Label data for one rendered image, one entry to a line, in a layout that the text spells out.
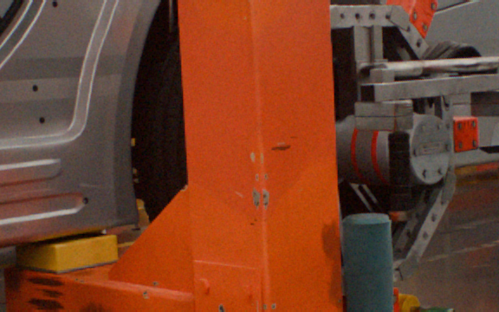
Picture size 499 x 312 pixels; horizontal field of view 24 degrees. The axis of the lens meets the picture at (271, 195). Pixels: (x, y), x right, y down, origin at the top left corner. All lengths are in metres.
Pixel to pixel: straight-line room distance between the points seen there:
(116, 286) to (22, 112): 0.34
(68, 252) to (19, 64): 0.33
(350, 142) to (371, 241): 0.21
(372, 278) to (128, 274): 0.45
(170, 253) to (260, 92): 0.34
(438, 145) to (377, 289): 0.30
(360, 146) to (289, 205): 0.54
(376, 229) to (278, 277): 0.46
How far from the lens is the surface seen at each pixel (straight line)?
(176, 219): 1.80
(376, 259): 2.09
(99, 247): 2.10
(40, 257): 2.09
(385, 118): 1.97
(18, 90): 2.02
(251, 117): 1.62
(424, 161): 2.15
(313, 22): 1.70
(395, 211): 1.99
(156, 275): 1.86
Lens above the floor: 1.04
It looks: 7 degrees down
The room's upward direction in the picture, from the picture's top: 3 degrees counter-clockwise
